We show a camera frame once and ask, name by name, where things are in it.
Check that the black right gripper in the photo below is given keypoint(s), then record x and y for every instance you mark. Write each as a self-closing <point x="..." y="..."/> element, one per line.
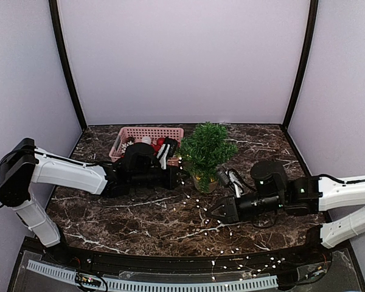
<point x="232" y="211"/>

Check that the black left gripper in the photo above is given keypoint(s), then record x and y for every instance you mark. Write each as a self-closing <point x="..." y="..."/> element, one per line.
<point x="171" y="181"/>

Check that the small green christmas tree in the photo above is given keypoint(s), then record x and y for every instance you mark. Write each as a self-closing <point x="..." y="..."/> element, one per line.
<point x="205" y="149"/>

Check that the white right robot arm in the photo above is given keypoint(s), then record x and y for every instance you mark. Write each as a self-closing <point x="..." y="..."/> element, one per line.
<point x="323" y="193"/>

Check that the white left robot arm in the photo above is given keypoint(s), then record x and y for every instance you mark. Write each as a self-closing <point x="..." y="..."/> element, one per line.
<point x="28" y="164"/>

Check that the beige tree pot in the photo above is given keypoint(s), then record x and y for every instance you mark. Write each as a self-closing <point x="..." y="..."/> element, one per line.
<point x="204" y="186"/>

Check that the red ball ornament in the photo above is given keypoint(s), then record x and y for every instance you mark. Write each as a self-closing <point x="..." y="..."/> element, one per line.
<point x="159" y="143"/>

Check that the white ball ornament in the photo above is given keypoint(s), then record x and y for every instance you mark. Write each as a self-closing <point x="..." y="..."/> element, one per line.
<point x="147" y="140"/>

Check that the pink plastic basket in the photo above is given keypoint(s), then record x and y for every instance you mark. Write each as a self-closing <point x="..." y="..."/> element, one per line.
<point x="135" y="134"/>

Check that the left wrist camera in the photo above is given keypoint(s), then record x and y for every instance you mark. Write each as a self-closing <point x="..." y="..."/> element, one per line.
<point x="166" y="151"/>

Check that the white slotted cable duct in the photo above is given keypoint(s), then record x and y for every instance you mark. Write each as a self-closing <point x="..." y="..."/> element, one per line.
<point x="90" y="282"/>

